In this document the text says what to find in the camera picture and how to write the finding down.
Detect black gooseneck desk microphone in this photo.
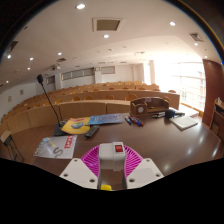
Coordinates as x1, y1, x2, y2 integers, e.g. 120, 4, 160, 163
36, 73, 69, 137

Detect yellow booklet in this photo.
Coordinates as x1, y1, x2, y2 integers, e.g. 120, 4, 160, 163
61, 116, 92, 135

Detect blue booklet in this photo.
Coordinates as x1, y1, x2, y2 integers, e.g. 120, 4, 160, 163
88, 113, 126, 126

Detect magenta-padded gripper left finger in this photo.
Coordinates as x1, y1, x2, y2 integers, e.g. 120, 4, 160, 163
59, 144, 101, 190

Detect red marker pen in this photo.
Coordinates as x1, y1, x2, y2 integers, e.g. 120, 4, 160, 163
133, 116, 145, 127

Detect rows of wooden auditorium seats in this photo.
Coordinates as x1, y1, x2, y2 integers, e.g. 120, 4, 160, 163
0, 80, 181, 134

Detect black remote control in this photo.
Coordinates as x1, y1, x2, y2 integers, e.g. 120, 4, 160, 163
83, 124, 101, 139

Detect group of ceiling spotlights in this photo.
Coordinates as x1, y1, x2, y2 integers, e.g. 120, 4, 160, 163
4, 3, 209, 84

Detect wooden side cabinet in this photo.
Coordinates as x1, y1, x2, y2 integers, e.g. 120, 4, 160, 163
209, 98, 224, 141

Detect white closed notebook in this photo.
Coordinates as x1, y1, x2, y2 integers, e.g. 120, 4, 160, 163
169, 115, 199, 131

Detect large bright window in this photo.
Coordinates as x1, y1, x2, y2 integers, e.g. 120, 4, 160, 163
154, 59, 207, 113

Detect wooden desk organizer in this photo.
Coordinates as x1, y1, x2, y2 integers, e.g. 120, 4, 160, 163
129, 96, 170, 117

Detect square ceiling air vent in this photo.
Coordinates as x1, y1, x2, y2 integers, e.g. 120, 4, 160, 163
92, 17, 125, 33

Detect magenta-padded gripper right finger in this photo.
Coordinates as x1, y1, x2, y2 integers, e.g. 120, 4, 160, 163
123, 145, 165, 190

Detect white magazine in plastic sleeve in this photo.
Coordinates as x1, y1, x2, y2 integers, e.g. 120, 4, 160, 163
33, 134, 78, 160

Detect black handheld microphone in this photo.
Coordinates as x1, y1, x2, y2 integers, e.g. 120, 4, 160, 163
151, 109, 186, 120

